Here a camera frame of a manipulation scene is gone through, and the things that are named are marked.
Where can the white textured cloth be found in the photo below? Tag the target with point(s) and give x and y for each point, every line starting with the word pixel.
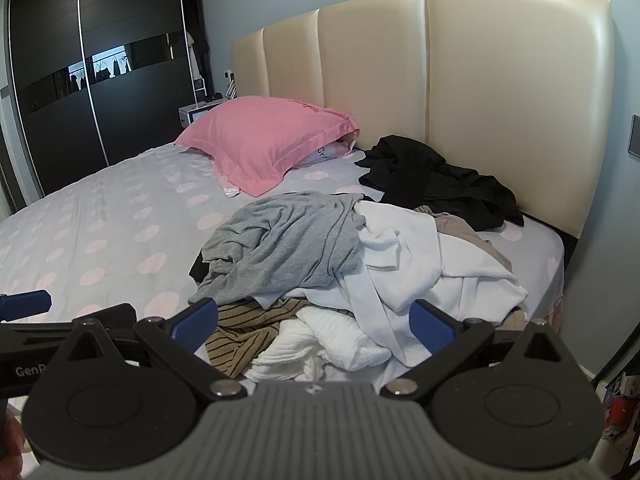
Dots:
pixel 320 340

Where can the light printed pillow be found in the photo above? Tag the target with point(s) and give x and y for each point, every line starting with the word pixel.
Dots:
pixel 325 152

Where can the cream padded headboard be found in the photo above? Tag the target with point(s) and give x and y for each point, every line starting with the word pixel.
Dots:
pixel 475 85

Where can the white garment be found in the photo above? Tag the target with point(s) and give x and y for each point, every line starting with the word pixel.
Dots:
pixel 450 255

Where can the colourful floor clutter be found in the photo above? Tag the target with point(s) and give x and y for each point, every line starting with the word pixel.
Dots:
pixel 617 405

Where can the beige garment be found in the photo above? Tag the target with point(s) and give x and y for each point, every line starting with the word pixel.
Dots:
pixel 467 232

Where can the pale blue garment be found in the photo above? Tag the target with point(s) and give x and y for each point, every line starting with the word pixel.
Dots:
pixel 360 290

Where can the grey shirt with black sleeves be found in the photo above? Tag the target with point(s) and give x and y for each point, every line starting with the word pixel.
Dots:
pixel 280 240

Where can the white nightstand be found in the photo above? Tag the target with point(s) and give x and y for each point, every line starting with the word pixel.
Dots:
pixel 192 112

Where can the black garment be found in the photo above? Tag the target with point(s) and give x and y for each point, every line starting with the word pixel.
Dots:
pixel 425 170

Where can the open closet shelf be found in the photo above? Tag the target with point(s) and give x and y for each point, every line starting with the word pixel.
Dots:
pixel 192 60

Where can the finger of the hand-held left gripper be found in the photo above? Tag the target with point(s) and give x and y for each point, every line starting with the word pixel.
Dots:
pixel 120 316
pixel 25 305

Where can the bed with dotted grey sheet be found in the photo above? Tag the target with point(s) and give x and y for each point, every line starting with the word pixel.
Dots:
pixel 125 200

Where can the pink pillow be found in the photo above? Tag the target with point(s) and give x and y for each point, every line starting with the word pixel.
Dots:
pixel 250 135

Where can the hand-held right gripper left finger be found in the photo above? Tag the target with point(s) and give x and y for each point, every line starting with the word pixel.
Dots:
pixel 192 325

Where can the black sliding wardrobe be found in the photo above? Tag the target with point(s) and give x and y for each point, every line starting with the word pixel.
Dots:
pixel 60 35

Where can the brown striped garment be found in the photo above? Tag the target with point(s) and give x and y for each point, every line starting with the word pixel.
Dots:
pixel 240 330

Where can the person's left hand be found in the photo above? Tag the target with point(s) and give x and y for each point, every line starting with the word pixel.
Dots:
pixel 11 440

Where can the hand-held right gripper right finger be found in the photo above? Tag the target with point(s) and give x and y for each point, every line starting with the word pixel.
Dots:
pixel 430 322

